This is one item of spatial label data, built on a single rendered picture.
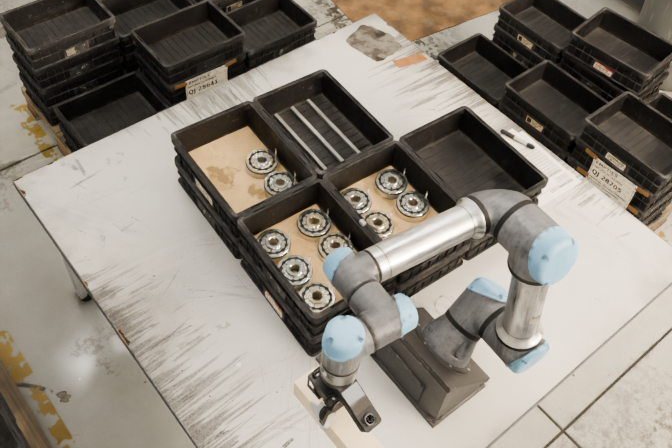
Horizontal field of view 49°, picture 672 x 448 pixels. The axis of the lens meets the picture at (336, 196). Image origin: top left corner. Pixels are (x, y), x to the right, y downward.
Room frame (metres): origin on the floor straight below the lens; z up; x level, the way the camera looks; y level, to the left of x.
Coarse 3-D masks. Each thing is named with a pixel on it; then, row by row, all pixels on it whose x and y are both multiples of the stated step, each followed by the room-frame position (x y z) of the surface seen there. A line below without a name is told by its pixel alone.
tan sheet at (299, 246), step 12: (276, 228) 1.33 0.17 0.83; (288, 228) 1.33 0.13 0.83; (336, 228) 1.35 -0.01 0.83; (300, 240) 1.29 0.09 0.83; (300, 252) 1.25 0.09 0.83; (312, 252) 1.25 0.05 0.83; (276, 264) 1.20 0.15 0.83; (312, 264) 1.21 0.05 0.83; (312, 276) 1.17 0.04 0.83; (324, 276) 1.17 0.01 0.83; (336, 300) 1.10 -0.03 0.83
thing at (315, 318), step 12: (312, 180) 1.44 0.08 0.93; (288, 192) 1.39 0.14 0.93; (264, 204) 1.33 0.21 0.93; (240, 216) 1.28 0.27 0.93; (240, 228) 1.24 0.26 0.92; (360, 228) 1.28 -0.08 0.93; (252, 240) 1.20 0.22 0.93; (372, 240) 1.25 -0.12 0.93; (264, 252) 1.16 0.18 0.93; (276, 276) 1.10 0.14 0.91; (288, 288) 1.06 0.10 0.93; (300, 300) 1.02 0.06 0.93; (312, 312) 0.99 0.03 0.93; (324, 312) 1.00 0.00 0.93
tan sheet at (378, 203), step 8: (384, 168) 1.61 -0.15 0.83; (392, 168) 1.62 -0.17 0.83; (368, 176) 1.57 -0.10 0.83; (360, 184) 1.53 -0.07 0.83; (368, 184) 1.54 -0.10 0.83; (408, 184) 1.56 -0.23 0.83; (368, 192) 1.50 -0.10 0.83; (376, 192) 1.51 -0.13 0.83; (376, 200) 1.48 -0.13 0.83; (384, 200) 1.48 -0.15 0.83; (392, 200) 1.48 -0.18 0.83; (376, 208) 1.44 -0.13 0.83; (384, 208) 1.45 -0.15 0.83; (392, 208) 1.45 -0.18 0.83; (432, 208) 1.47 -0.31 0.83; (392, 216) 1.42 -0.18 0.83; (432, 216) 1.44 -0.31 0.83; (400, 224) 1.39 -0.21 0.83; (408, 224) 1.39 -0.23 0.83; (416, 224) 1.40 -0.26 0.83
